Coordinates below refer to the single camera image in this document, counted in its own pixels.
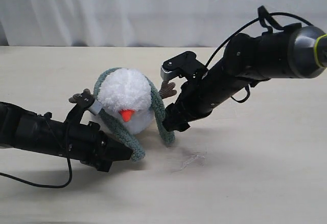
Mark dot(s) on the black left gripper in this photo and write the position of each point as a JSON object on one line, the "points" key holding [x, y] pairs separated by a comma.
{"points": [[92, 147]]}

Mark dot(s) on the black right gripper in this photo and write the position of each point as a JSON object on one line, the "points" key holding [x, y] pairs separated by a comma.
{"points": [[198, 102]]}

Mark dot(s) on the green knitted scarf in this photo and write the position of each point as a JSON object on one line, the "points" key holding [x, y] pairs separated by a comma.
{"points": [[117, 132]]}

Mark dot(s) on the white fluffy snowman toy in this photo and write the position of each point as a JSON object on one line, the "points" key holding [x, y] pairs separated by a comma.
{"points": [[127, 98]]}

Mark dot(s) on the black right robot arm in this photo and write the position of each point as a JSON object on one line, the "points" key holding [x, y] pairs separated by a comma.
{"points": [[296, 52]]}

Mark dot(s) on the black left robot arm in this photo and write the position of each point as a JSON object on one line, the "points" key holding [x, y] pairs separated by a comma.
{"points": [[29, 131]]}

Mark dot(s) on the clear tape piece near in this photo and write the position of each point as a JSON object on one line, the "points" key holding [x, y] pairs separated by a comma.
{"points": [[182, 158]]}

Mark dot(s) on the white backdrop curtain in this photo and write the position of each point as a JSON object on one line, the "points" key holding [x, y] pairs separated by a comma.
{"points": [[138, 23]]}

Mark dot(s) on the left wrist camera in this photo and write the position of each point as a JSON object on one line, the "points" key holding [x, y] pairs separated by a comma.
{"points": [[84, 101]]}

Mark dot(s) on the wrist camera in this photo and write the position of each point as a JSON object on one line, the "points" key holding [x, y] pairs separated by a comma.
{"points": [[84, 101], [183, 65]]}

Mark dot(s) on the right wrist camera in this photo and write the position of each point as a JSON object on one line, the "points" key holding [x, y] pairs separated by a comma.
{"points": [[183, 65]]}

